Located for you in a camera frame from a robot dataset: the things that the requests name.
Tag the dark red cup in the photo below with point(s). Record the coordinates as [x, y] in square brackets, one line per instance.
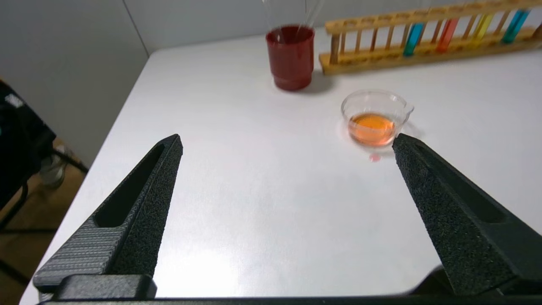
[291, 59]

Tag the grey shoe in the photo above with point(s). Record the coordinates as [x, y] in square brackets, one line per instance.
[53, 169]

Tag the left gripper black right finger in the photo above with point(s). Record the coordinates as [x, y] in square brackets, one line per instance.
[465, 220]

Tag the clear glass dish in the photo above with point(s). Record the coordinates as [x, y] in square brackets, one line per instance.
[374, 123]

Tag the black chair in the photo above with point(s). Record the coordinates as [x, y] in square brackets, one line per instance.
[21, 144]

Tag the test tube with teal pigment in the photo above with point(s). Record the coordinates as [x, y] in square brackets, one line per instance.
[413, 40]
[514, 26]

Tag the test tube with yellow pigment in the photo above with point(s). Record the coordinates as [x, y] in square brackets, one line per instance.
[311, 19]
[482, 29]

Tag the test tube with red pigment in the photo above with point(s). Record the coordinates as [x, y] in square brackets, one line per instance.
[447, 36]

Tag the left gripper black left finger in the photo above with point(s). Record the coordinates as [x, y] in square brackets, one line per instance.
[139, 220]

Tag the wooden test tube rack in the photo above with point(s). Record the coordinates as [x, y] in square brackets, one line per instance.
[423, 17]

